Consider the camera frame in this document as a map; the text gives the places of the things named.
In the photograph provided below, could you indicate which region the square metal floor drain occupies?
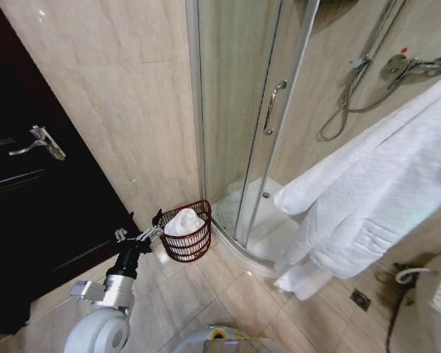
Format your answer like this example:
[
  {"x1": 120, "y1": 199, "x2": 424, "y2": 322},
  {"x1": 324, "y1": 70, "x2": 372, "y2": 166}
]
[{"x1": 351, "y1": 288, "x2": 373, "y2": 308}]

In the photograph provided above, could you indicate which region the small white rolled towel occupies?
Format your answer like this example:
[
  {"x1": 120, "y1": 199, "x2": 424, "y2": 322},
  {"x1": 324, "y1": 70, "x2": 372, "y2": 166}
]
[{"x1": 163, "y1": 207, "x2": 206, "y2": 237}]

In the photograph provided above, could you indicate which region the chrome shower hose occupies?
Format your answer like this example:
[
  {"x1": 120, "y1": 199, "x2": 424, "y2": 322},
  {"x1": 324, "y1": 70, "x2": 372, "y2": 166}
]
[{"x1": 318, "y1": 54, "x2": 422, "y2": 143}]

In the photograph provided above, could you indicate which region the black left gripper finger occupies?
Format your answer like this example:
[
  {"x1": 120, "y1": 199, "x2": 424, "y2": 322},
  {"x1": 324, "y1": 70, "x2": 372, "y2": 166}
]
[
  {"x1": 114, "y1": 210, "x2": 135, "y2": 243},
  {"x1": 134, "y1": 208, "x2": 165, "y2": 244}
]

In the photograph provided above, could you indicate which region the dark wooden door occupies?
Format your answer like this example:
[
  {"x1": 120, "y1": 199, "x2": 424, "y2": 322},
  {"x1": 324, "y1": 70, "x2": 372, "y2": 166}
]
[{"x1": 0, "y1": 0, "x2": 143, "y2": 336}]

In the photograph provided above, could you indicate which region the silver door lever handle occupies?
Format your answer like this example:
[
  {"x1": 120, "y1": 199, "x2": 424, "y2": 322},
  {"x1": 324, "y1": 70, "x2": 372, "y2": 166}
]
[{"x1": 8, "y1": 124, "x2": 68, "y2": 161}]

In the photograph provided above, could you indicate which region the white shower tray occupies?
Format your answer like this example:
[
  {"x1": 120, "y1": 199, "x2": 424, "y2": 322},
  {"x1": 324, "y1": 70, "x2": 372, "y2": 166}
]
[{"x1": 208, "y1": 175, "x2": 306, "y2": 279}]

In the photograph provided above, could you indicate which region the textured white shower mat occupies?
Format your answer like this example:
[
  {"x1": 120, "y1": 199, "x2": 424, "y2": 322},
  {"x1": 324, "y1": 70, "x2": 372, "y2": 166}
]
[{"x1": 215, "y1": 181, "x2": 251, "y2": 237}]

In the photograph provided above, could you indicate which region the black floor hose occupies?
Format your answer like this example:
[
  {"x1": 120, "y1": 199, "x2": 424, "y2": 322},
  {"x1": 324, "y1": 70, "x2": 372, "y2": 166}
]
[{"x1": 383, "y1": 262, "x2": 418, "y2": 353}]

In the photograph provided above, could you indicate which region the large white hanging towel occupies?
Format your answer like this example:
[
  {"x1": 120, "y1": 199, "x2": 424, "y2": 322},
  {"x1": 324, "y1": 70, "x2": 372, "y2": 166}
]
[{"x1": 273, "y1": 68, "x2": 441, "y2": 302}]

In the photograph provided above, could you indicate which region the chrome shower rail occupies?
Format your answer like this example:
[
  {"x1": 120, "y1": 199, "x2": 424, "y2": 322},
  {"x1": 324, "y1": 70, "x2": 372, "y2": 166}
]
[{"x1": 350, "y1": 0, "x2": 409, "y2": 69}]

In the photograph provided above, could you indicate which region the dark red wicker hamper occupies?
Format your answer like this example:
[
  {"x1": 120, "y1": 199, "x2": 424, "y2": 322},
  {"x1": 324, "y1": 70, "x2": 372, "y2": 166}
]
[{"x1": 158, "y1": 199, "x2": 213, "y2": 263}]

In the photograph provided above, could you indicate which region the chrome shower mixer valve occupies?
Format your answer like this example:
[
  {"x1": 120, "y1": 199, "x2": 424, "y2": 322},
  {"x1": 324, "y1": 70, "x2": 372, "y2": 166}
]
[{"x1": 379, "y1": 53, "x2": 441, "y2": 81}]

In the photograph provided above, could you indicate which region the glass shower enclosure door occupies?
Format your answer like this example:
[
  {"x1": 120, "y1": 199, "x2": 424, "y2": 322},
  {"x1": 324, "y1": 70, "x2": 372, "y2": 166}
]
[{"x1": 185, "y1": 0, "x2": 321, "y2": 246}]

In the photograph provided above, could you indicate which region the chrome shower door handle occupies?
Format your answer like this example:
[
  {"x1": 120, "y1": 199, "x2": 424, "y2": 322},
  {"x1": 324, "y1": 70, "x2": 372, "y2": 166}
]
[{"x1": 262, "y1": 79, "x2": 289, "y2": 137}]

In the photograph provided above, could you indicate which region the white robot front shell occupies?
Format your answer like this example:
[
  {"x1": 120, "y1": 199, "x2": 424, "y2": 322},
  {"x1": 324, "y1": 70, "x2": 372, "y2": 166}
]
[{"x1": 171, "y1": 323, "x2": 281, "y2": 353}]

